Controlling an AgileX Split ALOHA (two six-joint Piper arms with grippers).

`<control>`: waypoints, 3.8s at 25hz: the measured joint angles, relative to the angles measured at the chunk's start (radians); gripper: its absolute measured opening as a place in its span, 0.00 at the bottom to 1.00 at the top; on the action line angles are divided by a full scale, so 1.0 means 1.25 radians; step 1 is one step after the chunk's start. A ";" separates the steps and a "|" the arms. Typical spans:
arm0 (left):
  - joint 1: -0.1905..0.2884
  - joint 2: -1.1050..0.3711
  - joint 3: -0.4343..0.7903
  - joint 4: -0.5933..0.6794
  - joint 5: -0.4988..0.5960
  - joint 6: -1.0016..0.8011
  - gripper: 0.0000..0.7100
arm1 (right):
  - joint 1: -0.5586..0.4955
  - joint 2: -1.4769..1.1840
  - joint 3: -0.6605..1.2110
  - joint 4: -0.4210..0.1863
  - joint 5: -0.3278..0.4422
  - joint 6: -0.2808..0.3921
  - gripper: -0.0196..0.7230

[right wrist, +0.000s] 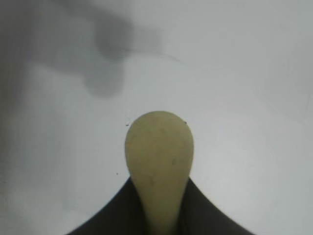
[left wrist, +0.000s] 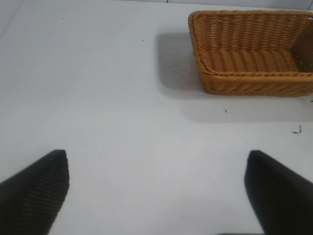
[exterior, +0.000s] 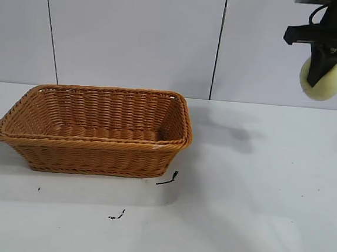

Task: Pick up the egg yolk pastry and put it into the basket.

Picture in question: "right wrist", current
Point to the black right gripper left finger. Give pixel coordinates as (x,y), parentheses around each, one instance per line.
(117,215)

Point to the pale yellow egg yolk pastry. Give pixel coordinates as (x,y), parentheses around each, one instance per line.
(159,156)

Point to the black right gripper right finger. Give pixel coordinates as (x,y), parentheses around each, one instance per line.
(205,218)

